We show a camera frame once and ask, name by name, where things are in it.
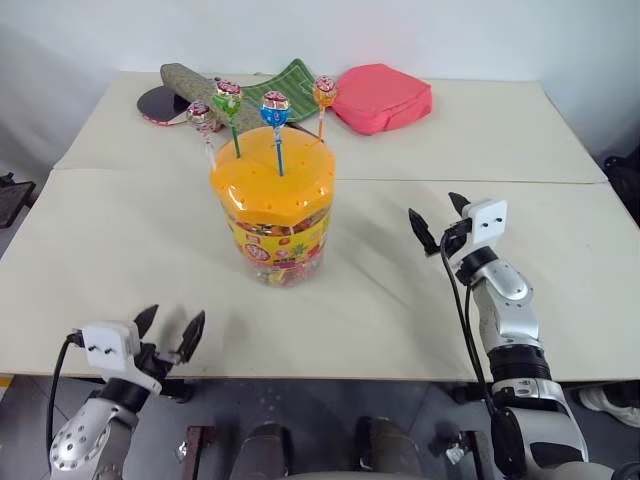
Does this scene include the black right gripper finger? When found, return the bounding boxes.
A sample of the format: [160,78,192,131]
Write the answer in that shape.
[407,207,442,258]
[447,191,472,222]

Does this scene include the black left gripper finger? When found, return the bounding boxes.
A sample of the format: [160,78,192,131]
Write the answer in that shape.
[132,304,160,344]
[174,309,207,365]

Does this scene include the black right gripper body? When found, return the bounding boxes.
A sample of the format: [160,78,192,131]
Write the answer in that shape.
[439,217,476,262]

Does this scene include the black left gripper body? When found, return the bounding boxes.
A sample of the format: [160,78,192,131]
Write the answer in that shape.
[135,341,184,396]

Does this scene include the orange-lidded clear lollipop jar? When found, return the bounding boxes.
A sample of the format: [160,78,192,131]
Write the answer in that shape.
[209,125,338,290]

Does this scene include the orange wrapped lollipop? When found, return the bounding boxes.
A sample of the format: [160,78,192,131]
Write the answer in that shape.
[310,74,341,140]

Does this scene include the blue wrapped lollipop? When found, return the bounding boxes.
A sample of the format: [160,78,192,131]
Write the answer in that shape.
[259,89,293,178]

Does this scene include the pink white wrapped lollipop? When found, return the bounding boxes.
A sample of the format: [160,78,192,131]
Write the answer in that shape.
[185,99,218,171]

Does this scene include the green wrapped lollipop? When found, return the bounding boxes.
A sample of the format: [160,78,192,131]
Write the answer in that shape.
[211,79,247,160]

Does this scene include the brown metal bar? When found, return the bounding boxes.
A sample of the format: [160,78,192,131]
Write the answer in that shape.
[462,429,504,480]
[180,424,215,480]

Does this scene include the pink fabric pouch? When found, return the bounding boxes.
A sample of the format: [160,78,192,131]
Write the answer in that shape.
[330,62,434,138]

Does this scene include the dark rounded shape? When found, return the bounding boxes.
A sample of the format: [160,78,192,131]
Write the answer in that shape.
[353,415,426,480]
[234,421,296,480]

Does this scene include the black metal stand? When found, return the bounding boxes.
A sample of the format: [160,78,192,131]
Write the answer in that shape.
[0,171,38,230]

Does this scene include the green football field cloth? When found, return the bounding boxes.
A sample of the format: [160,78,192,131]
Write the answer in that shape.
[238,57,342,125]

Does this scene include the black table tennis paddle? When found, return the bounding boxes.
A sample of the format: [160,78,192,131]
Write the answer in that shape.
[135,83,224,133]

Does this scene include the white sneaker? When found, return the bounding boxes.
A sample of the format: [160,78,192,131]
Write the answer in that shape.
[578,386,640,427]

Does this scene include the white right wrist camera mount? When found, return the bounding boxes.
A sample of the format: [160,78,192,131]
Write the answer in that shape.
[452,198,509,281]

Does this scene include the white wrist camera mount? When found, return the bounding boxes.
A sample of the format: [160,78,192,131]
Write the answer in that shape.
[452,198,509,281]
[79,319,164,396]

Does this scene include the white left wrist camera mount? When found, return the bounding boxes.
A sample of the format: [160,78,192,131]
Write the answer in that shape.
[79,319,164,396]

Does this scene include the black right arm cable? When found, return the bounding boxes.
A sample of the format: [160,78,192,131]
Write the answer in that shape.
[439,227,522,454]

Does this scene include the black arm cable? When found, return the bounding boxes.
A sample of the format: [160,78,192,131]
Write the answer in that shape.
[45,327,87,474]
[439,227,522,454]

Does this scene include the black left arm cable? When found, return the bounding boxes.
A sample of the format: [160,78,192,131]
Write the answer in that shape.
[45,327,87,474]

